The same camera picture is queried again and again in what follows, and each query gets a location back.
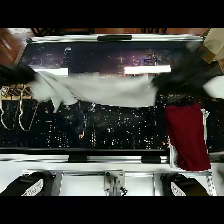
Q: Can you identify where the golden clothes hanger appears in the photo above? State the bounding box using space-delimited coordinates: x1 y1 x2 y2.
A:
0 85 18 132
16 84 40 133

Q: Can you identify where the red garment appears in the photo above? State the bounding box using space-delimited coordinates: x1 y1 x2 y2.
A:
164 102 212 172

